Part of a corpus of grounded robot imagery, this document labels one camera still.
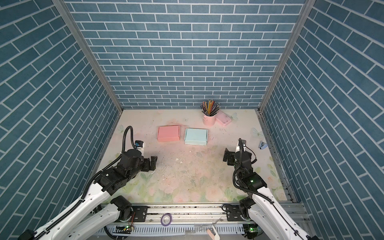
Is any pink pencil case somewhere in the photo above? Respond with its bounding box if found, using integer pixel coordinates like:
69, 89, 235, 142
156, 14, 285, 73
215, 111, 232, 127

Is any small blue clip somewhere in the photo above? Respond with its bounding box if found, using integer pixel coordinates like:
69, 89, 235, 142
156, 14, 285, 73
259, 141, 268, 150

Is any pink paper box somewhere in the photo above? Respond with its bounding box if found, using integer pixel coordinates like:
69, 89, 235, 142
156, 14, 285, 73
157, 125, 180, 142

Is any white tool on rail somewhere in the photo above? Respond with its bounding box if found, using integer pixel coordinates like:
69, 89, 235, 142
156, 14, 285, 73
194, 219, 221, 240

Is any coloured pencils bundle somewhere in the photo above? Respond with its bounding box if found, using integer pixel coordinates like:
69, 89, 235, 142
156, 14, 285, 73
200, 100, 220, 117

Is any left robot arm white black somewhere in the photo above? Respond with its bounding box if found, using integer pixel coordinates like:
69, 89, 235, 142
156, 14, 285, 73
18, 126, 158, 240

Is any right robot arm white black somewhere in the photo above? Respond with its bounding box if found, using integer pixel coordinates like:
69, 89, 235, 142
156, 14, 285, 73
223, 138, 318, 240

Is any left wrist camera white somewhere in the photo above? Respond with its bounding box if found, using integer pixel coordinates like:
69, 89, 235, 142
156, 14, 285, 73
135, 140, 145, 156

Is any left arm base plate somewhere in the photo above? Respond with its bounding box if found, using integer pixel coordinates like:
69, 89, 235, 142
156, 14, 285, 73
115, 206, 149, 223

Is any pink metal pencil cup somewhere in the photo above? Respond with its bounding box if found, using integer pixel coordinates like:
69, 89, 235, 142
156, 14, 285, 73
203, 115, 216, 127

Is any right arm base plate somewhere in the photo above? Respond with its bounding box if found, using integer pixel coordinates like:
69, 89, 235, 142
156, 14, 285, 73
221, 204, 267, 223

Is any light blue paper box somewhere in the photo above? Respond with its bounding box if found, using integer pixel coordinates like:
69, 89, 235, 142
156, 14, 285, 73
185, 128, 208, 146

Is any purple tape ring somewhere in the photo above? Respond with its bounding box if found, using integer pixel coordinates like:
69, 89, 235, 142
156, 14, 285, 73
160, 212, 173, 227

